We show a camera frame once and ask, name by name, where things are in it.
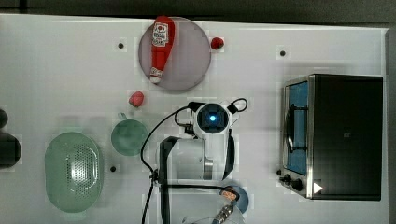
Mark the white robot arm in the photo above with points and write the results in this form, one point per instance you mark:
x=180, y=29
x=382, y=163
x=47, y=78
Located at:
x=206, y=156

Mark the green mug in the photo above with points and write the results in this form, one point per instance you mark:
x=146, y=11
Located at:
x=128, y=136

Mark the grey round plate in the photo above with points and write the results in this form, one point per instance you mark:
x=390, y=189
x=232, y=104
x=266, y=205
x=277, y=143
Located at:
x=189, y=59

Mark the red strawberry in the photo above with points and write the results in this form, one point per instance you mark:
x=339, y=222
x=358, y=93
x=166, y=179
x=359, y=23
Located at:
x=136, y=99

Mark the orange slice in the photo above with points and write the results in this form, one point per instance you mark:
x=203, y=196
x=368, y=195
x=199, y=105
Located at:
x=229, y=194

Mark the red ketchup bottle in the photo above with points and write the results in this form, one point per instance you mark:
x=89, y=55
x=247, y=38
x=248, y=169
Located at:
x=162, y=40

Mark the blue bowl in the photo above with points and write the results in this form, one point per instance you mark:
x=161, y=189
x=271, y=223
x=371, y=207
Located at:
x=242, y=203

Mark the green perforated colander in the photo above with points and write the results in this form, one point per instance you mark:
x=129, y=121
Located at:
x=74, y=172

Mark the black toaster oven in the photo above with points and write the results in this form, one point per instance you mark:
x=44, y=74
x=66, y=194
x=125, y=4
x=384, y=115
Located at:
x=332, y=137

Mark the black cylinder cup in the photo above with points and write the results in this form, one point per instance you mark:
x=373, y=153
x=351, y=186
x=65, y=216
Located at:
x=3, y=118
x=10, y=150

